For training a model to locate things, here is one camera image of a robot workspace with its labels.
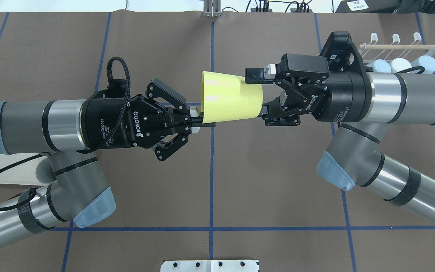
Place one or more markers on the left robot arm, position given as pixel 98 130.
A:
pixel 66 134

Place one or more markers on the cream white plastic cup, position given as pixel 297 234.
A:
pixel 399 64

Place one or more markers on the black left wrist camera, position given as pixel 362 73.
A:
pixel 118 88

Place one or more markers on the white wire cup rack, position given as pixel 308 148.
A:
pixel 373 50

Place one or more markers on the yellow plastic cup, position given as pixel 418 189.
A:
pixel 228 97

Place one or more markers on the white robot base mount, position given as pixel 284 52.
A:
pixel 210 266

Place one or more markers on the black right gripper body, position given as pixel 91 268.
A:
pixel 344 97

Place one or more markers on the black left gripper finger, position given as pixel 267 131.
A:
pixel 156 90
pixel 164 149

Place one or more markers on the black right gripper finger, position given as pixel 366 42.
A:
pixel 274 114
pixel 291 69

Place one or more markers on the grey plastic cup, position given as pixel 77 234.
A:
pixel 44 172

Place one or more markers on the aluminium frame post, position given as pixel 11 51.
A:
pixel 212 8

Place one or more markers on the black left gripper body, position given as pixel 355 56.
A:
pixel 102 121

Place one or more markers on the light blue plastic cup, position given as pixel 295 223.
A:
pixel 427 62

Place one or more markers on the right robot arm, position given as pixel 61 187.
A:
pixel 353 157

